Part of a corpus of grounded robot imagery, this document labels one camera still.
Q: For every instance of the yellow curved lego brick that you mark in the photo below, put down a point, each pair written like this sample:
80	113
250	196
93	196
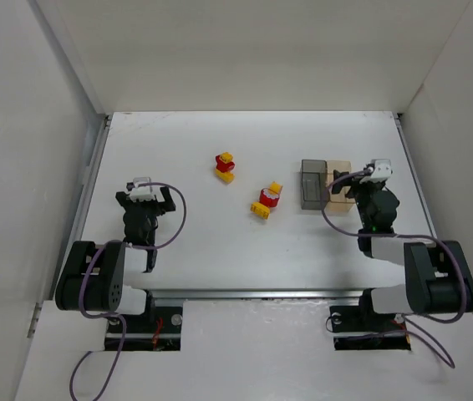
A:
260	210

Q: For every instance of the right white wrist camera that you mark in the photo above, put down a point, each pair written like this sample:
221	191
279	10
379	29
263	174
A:
379	170

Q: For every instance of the red long lego brick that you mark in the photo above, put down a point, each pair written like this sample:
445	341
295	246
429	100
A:
224	167

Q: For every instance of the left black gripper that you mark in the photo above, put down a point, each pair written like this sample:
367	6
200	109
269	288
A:
144	205

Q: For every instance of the yellow square face brick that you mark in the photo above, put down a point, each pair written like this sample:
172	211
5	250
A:
226	157

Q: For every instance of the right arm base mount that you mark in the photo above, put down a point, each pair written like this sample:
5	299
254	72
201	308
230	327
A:
356	330

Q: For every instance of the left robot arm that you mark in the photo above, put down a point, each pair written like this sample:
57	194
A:
93	278

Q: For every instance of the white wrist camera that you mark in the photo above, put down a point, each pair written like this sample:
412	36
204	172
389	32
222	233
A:
379	170
139	189

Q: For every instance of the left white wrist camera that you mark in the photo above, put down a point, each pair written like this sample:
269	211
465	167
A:
139	189

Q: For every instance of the yellow rounded lego brick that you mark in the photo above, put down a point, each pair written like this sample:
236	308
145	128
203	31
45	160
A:
275	188

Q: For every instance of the aluminium rail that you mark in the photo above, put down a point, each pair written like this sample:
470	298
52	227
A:
255	294

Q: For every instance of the orange transparent container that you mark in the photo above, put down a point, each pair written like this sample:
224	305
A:
338	203

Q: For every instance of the grey transparent container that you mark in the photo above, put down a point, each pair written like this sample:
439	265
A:
313	184

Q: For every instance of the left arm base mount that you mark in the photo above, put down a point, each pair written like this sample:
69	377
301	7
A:
156	329

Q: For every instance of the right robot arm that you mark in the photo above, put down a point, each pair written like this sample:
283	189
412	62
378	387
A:
437	278

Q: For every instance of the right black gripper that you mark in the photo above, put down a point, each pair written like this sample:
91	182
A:
354	188

